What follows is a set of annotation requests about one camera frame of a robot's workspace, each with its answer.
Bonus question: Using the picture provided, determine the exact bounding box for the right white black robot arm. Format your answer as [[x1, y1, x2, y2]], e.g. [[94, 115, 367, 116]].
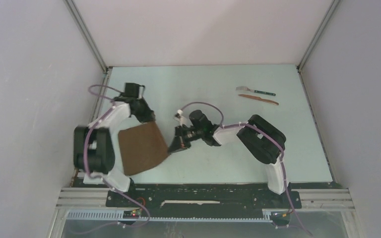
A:
[[167, 110, 289, 207]]

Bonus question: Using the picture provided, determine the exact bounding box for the left aluminium corner post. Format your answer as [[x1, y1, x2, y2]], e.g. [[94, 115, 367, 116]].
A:
[[64, 0, 109, 73]]

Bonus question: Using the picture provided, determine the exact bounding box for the right aluminium corner post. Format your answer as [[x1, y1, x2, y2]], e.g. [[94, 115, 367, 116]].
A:
[[297, 0, 342, 73]]

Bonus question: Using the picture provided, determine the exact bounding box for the grey cable duct strip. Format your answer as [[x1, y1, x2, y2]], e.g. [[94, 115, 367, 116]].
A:
[[66, 209, 271, 223]]

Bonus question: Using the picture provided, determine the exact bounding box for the aluminium corner post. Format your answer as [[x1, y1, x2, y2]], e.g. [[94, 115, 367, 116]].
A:
[[64, 0, 109, 73], [297, 0, 342, 73]]

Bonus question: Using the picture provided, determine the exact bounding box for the brown wooden knife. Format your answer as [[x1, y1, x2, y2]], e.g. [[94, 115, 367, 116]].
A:
[[238, 94, 279, 106]]

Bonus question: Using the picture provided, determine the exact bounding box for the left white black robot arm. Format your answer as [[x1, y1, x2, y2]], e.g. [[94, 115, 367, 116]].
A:
[[73, 82, 155, 207]]

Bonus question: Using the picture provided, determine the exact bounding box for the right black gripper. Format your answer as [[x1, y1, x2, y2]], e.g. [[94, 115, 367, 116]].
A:
[[167, 126, 204, 155]]

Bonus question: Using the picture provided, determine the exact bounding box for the aluminium frame profile front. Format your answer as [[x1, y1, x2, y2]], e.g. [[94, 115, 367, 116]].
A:
[[47, 187, 109, 238]]

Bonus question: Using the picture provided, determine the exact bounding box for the brown cloth napkin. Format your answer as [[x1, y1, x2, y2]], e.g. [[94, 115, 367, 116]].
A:
[[118, 121, 169, 176]]

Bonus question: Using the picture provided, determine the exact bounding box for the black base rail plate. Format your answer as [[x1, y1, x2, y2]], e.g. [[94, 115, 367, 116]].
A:
[[105, 179, 302, 220]]

